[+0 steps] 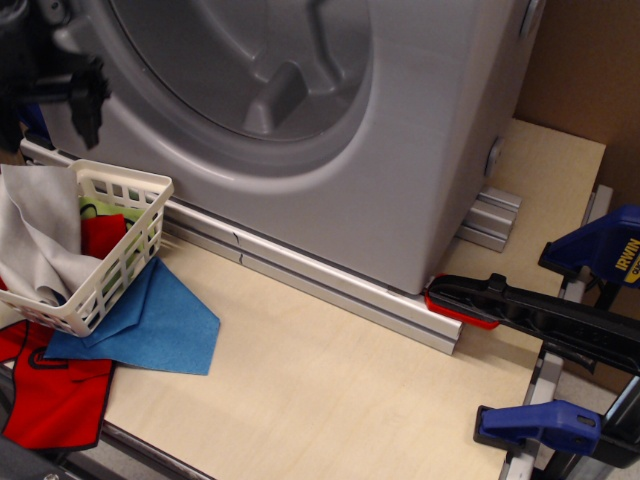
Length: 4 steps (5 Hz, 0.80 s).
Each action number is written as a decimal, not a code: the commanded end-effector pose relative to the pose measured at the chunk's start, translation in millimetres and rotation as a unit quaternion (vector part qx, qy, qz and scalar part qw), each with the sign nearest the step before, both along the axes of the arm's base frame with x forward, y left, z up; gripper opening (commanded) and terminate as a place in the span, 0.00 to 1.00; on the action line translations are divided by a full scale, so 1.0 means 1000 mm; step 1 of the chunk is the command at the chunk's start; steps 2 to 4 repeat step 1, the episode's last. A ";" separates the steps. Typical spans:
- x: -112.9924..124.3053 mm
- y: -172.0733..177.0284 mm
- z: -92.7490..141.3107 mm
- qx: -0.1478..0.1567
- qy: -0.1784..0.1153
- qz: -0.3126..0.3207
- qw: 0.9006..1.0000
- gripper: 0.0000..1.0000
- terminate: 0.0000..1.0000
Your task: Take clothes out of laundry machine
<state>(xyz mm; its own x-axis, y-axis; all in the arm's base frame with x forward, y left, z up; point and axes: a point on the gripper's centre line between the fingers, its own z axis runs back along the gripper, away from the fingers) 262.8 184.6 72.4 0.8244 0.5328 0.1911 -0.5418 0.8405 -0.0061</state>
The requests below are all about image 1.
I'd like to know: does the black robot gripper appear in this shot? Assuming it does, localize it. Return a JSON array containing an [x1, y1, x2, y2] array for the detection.
[[0, 14, 110, 153]]

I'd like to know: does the grey cloth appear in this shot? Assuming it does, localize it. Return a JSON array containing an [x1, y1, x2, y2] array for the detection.
[[1, 165, 100, 306]]

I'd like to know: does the white plastic laundry basket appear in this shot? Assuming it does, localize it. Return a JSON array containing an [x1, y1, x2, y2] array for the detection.
[[1, 160, 174, 337]]

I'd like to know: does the grey toy washing machine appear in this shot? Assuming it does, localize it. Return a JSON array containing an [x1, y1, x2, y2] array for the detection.
[[43, 1, 544, 293]]

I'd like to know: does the red cloth in basket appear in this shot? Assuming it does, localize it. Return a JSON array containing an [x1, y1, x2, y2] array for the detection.
[[81, 214, 127, 260]]

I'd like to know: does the light green cloth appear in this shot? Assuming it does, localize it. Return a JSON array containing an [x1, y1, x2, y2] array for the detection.
[[78, 195, 164, 296]]

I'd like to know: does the blue cloth on table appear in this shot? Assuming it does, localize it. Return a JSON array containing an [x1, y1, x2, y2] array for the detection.
[[45, 258, 220, 376]]

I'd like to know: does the red cloth with black trim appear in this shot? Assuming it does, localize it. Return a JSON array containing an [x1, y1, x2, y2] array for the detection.
[[1, 320, 115, 452]]

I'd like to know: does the wooden table board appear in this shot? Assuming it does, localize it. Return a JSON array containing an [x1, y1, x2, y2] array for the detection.
[[0, 118, 607, 480]]

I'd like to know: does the short aluminium extrusion block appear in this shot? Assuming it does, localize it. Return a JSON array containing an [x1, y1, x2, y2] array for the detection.
[[456, 186, 522, 253]]

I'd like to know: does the brown cardboard panel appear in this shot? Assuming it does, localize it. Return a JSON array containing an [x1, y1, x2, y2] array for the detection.
[[516, 1, 639, 204]]

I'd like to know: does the blue Irwin clamp upper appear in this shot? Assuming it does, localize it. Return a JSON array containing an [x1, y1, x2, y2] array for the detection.
[[538, 204, 639, 289]]

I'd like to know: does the black and red clamp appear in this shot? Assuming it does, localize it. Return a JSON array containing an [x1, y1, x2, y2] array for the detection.
[[425, 273, 639, 376]]

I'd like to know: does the blue clamp lower jaw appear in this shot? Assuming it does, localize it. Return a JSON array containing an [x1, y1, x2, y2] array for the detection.
[[473, 400, 601, 456]]

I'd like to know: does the long aluminium extrusion rail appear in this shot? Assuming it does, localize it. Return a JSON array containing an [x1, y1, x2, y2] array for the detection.
[[22, 140, 461, 353]]

